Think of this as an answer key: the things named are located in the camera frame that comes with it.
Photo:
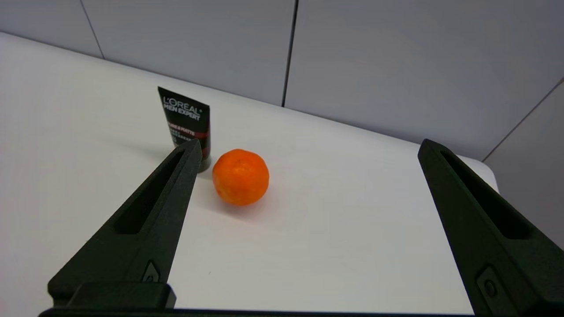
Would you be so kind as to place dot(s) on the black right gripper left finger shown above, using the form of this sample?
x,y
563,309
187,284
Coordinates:
x,y
145,229

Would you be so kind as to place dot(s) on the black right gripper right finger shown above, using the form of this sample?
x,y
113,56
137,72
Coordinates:
x,y
489,229

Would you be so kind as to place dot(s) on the orange fruit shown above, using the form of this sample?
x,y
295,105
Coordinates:
x,y
240,177

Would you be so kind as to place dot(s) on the black L'Oreal cosmetic tube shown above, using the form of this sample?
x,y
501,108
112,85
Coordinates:
x,y
185,116

